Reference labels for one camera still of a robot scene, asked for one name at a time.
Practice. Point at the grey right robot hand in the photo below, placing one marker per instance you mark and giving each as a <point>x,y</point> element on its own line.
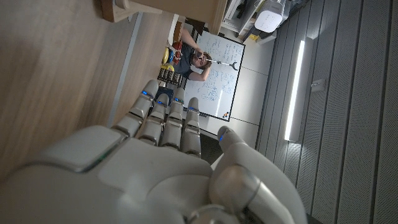
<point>149,174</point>

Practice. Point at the yellow ball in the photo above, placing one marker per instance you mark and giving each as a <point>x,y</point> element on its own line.
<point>165,55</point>

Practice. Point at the stack of black dice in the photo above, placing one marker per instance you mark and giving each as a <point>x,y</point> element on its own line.
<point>169,75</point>

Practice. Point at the whiteboard on black stand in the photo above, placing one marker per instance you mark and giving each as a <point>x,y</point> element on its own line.
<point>224,90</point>

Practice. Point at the blue round toy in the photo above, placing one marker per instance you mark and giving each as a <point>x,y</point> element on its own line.
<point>171,56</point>

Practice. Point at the seated person dark shirt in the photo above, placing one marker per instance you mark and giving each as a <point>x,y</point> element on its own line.
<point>186,59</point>

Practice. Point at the white grabber tool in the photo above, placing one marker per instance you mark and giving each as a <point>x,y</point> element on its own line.
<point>222,63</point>

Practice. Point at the long ceiling light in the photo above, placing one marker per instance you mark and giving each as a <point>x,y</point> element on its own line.
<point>293,93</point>

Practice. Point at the white shelf cabinet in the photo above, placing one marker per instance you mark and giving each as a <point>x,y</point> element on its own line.
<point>231,12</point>

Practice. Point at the small grey ceiling sensor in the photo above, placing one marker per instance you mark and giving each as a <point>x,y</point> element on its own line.
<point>318,85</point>

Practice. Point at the white wall appliance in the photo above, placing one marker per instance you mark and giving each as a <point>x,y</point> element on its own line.
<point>269,18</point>

